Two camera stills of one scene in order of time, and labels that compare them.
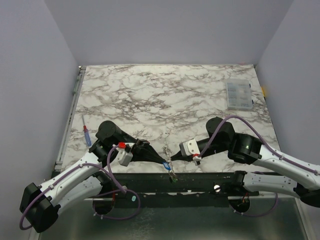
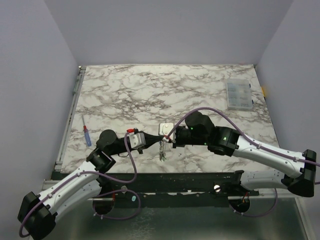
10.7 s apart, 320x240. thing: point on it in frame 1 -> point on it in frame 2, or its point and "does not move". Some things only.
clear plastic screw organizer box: x=239 y=94 does not move
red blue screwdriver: x=87 y=136 does not move
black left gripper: x=143 y=152 -> x=150 y=139
